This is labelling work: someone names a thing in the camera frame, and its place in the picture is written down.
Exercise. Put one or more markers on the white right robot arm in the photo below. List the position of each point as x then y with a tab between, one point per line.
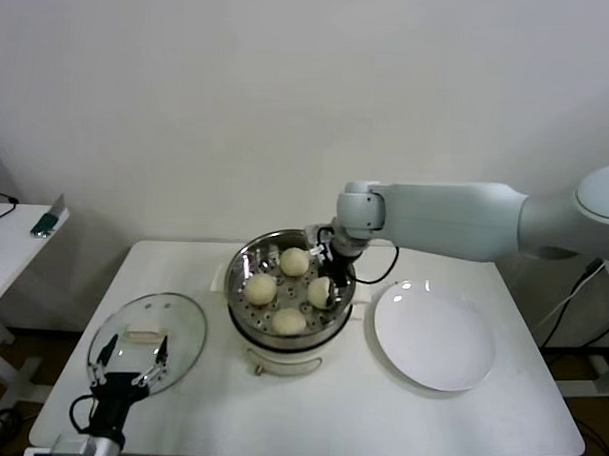
450	218

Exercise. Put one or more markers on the white round plate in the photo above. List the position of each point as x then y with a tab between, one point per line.
431	337

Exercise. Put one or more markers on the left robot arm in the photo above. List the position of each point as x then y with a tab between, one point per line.
111	445

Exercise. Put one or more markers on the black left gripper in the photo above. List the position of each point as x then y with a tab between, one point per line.
118	400

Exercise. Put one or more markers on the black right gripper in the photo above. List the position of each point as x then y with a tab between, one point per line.
340	266

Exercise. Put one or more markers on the perforated steel steamer basket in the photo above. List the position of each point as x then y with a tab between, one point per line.
248	258

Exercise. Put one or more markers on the white side table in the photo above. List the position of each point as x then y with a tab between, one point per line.
13	258

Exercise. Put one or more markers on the white steamed baozi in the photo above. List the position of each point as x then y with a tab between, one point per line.
294	261
260	290
318	293
288	321

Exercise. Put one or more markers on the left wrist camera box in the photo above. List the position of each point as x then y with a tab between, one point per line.
71	447

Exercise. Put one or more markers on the white electric cooking pot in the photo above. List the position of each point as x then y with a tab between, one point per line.
285	356

